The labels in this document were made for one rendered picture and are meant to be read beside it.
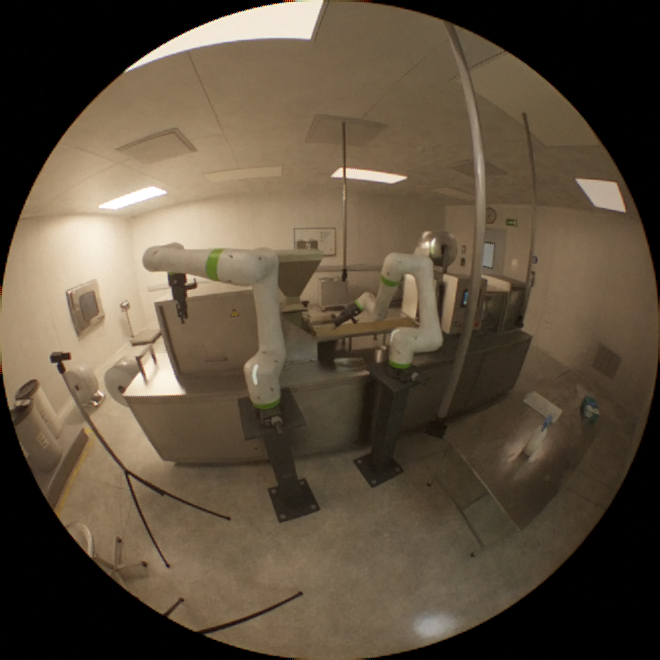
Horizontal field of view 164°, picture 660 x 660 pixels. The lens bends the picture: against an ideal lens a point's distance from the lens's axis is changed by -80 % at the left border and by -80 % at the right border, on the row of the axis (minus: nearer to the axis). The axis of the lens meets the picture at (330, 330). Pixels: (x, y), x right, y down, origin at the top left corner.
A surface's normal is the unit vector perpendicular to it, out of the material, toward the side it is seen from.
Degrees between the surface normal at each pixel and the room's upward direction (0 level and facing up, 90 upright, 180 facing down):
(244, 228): 90
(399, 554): 0
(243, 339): 90
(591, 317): 90
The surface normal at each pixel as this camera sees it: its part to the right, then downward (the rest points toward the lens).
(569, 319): -0.97, 0.10
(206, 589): 0.00, -0.92
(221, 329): 0.24, 0.38
